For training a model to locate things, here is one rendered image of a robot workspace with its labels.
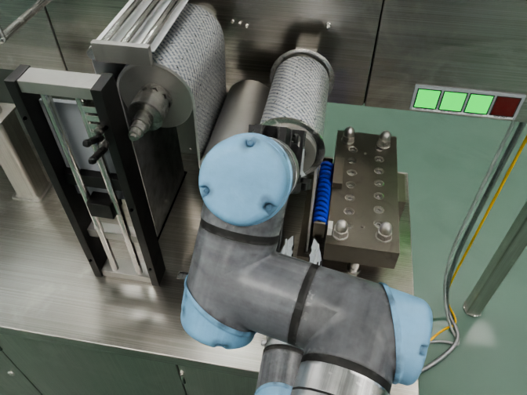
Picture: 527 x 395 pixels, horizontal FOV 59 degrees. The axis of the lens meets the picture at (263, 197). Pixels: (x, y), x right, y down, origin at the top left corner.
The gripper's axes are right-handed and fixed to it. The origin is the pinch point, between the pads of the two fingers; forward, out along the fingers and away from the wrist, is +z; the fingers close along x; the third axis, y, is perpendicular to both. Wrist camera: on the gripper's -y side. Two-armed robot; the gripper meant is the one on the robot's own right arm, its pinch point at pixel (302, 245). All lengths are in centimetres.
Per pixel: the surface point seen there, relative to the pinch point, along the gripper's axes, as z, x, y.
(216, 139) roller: 13.6, 20.3, 13.7
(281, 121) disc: 10.2, 6.3, 22.5
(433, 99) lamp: 42, -26, 10
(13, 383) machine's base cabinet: -16, 82, -66
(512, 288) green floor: 77, -94, -109
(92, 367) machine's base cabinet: -16, 49, -41
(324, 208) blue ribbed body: 15.3, -3.5, -4.8
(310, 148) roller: 9.2, 0.7, 17.8
